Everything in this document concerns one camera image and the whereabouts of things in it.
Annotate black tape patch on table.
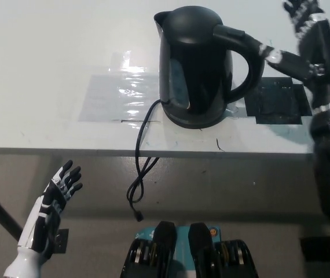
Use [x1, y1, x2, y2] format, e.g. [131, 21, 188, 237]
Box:
[244, 76, 312, 126]

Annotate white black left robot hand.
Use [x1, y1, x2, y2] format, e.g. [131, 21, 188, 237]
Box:
[17, 159, 84, 256]

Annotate black table leg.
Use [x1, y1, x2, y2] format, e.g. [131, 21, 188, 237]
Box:
[0, 181, 23, 241]

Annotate black round kettle base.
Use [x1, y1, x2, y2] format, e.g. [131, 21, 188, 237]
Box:
[162, 111, 227, 130]

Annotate black electric kettle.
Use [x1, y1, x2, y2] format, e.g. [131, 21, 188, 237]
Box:
[153, 6, 266, 125]

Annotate clear plastic sheet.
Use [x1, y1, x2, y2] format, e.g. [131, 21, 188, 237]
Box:
[79, 74, 163, 124]

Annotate large black floor tape patch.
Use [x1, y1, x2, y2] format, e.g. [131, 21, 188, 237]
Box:
[298, 236, 330, 263]

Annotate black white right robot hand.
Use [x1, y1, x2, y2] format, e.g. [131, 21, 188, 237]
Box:
[259, 0, 330, 115]

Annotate black power cable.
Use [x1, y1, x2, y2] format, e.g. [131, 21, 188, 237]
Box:
[126, 98, 163, 223]

